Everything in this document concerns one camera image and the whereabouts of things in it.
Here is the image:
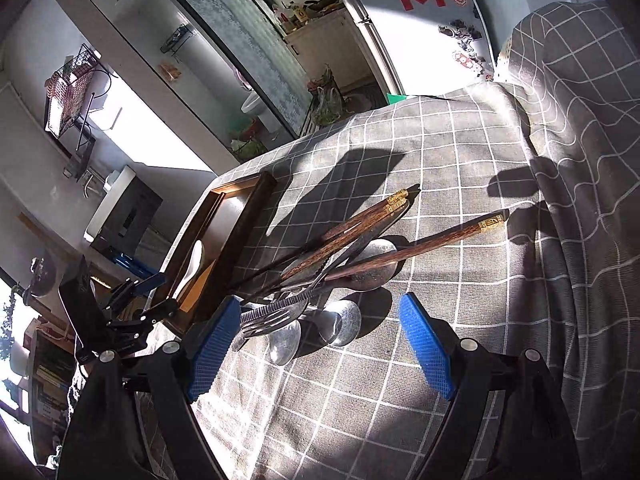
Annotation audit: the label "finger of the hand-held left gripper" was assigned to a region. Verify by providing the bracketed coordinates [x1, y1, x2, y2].
[107, 273, 167, 311]
[106, 299, 179, 333]

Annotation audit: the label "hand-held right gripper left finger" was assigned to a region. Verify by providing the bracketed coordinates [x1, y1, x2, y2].
[55, 296, 242, 480]

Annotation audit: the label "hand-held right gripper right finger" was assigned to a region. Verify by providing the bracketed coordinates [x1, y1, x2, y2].
[398, 292, 583, 480]

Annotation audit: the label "metal fork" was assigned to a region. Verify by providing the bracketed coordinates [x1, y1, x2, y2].
[239, 285, 331, 339]

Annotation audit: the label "serrated metal knife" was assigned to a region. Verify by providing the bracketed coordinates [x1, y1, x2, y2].
[240, 291, 327, 324]

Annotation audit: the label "large metal spoon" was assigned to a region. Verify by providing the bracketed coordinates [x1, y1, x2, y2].
[342, 239, 402, 293]

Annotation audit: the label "dark wooden tray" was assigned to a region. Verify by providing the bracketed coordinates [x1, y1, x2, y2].
[150, 171, 277, 333]

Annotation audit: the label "wooden chopstick with gold cap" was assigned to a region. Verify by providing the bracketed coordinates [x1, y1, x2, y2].
[320, 208, 511, 283]
[230, 187, 421, 291]
[240, 196, 413, 302]

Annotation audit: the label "silver metal spoons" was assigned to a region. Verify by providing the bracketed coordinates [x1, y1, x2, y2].
[277, 237, 383, 287]

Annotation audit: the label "white ceramic spoon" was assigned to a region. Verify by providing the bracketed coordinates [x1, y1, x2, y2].
[172, 240, 206, 298]

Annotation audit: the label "grey checked tablecloth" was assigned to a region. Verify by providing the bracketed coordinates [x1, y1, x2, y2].
[135, 2, 640, 480]

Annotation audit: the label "white sink with dark cabinet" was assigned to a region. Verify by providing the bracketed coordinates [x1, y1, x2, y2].
[82, 165, 164, 261]

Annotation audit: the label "cluttered wooden shelf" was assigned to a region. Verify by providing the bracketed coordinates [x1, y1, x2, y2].
[20, 317, 76, 441]

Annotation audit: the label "metal faucet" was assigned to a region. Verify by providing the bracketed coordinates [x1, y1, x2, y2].
[62, 160, 108, 202]

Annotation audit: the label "white toilet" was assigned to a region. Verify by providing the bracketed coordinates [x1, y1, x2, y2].
[240, 91, 279, 133]

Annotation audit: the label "plastic bag of vegetables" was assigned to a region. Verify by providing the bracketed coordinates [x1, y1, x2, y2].
[305, 67, 347, 126]

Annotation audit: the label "patterned glass sliding door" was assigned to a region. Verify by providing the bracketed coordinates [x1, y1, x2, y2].
[140, 0, 321, 137]

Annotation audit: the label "cartoon fridge magnet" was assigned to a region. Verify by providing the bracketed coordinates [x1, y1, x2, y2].
[452, 50, 490, 75]
[439, 20, 482, 41]

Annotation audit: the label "white kitchen cabinet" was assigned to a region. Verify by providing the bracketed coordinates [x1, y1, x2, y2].
[262, 0, 378, 88]

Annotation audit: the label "white refrigerator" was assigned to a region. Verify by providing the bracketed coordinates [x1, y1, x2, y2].
[315, 0, 497, 106]

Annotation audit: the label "wire dish rack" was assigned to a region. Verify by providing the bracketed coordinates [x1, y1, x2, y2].
[42, 44, 109, 156]

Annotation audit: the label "black wire wall shelf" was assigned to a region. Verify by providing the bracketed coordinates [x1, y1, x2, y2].
[160, 25, 196, 56]

